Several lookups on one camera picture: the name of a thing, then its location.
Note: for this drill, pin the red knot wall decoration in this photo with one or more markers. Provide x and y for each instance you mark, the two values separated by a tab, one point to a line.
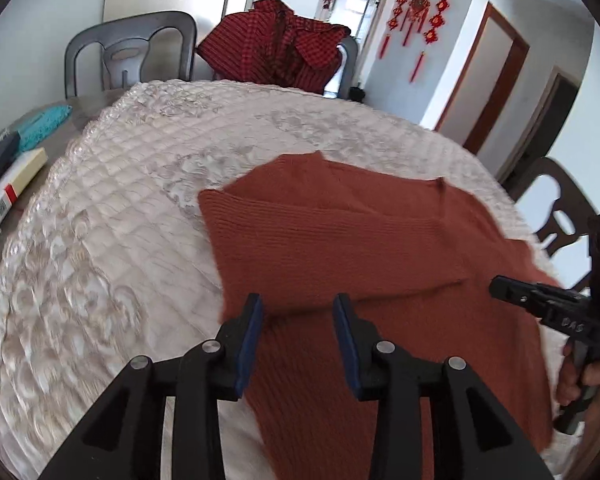
439	15
420	4
399	10

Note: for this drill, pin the white quilted table cover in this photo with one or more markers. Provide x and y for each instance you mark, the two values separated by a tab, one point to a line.
130	185

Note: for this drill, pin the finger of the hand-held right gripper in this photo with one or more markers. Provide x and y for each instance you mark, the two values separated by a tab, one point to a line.
515	292

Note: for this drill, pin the dark wooden chair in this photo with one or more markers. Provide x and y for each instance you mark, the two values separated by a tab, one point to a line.
535	180

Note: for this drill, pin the teal cloth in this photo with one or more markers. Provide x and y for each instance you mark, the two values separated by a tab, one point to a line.
42	122

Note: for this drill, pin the rust knit sweater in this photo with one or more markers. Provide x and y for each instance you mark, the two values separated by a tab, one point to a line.
355	240

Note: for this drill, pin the white cardboard box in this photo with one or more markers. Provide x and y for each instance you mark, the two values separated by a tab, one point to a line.
15	180

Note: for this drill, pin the dark wooden door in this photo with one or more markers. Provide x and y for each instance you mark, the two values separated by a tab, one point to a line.
550	120

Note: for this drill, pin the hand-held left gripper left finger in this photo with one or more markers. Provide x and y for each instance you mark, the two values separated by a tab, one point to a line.
247	355

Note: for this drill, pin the glass balcony door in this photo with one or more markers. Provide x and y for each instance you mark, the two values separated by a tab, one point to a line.
360	5

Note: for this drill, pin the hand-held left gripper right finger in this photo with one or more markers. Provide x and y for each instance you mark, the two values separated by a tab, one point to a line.
344	345

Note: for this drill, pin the brown framed door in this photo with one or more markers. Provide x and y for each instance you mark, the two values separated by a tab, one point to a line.
480	80

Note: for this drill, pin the red plaid garment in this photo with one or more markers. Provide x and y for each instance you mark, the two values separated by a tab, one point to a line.
250	45

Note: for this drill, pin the grey plastic chair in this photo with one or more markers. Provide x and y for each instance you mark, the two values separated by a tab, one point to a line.
349	67
180	25

